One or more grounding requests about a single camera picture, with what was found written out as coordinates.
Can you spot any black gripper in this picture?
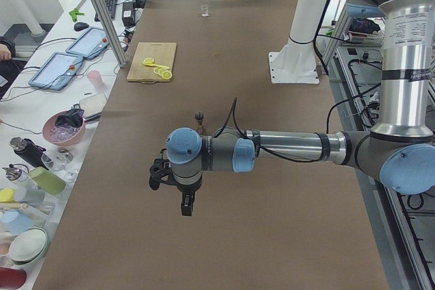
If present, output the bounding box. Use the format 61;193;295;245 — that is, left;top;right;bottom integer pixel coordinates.
177;181;203;216

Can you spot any steel jigger measuring cup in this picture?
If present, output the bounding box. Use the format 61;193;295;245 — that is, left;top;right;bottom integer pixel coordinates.
194;111;205;134

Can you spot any clear glass measuring cup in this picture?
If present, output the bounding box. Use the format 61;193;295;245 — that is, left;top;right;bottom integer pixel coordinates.
201;5;209;18

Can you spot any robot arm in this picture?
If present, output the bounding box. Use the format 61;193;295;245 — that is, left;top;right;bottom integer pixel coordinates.
150;0;434;216

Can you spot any green tumbler cup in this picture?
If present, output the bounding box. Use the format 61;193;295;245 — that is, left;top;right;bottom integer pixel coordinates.
29;166;66;195

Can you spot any pink plastic cup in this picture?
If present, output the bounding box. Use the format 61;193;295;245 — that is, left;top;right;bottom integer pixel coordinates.
86;71;104;88

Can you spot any light blue cup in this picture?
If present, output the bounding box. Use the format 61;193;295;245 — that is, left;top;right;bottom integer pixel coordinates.
1;210;33;236

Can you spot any red cup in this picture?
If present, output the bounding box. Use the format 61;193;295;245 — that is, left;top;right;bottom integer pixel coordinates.
1;267;27;289

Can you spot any lemon slice end of row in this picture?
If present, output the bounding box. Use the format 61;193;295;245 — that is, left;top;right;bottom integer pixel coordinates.
160;69;173;80

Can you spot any middle lemon slice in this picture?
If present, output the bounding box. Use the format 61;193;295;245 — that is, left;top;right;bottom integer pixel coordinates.
154;67;166;75

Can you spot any white kitchen scale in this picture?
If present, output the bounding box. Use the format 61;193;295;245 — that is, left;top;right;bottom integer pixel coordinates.
79;93;107;122

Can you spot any yellow plastic knife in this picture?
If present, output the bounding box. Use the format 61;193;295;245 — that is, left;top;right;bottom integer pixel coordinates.
153;62;169;69

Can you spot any dark cloth in bowl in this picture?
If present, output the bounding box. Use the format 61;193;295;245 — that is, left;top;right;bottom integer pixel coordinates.
55;108;84;128

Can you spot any pink bowl with ice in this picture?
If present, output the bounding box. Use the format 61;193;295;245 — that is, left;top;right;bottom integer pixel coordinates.
42;111;86;147

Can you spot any bamboo cutting board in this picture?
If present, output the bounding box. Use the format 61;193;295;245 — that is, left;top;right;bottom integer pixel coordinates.
126;42;177;84

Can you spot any light green bowl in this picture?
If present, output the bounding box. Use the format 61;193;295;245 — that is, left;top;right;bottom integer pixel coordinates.
9;228;50;266

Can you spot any black thermos bottle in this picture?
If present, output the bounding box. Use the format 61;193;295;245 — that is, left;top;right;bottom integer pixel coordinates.
10;137;47;168

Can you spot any glass oil dispenser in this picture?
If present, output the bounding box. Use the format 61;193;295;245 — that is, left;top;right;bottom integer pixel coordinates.
3;164;29;183

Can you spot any near teach pendant tablet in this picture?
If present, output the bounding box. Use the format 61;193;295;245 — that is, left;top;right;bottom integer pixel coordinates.
28;52;84;91

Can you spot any teach pendant tablet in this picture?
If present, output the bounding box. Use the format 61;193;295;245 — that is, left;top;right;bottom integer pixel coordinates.
65;27;109;59
28;52;84;91

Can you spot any far teach pendant tablet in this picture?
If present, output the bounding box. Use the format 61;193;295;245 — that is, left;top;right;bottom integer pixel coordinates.
65;27;109;59

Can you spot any black computer mouse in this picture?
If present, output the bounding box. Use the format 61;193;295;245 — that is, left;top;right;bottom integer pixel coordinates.
73;22;89;32

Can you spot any black keyboard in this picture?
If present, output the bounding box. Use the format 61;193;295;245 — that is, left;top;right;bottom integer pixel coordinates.
94;0;118;22

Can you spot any green clamp tool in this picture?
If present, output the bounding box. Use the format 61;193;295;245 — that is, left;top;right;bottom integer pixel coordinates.
69;8;84;22

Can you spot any person in black jacket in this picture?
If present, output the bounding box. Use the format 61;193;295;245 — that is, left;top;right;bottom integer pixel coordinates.
1;36;26;97

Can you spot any white camera mast base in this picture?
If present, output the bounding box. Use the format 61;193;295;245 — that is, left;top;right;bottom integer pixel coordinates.
268;0;328;84

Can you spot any aluminium frame post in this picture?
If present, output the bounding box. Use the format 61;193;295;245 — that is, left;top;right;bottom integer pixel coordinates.
91;0;126;68

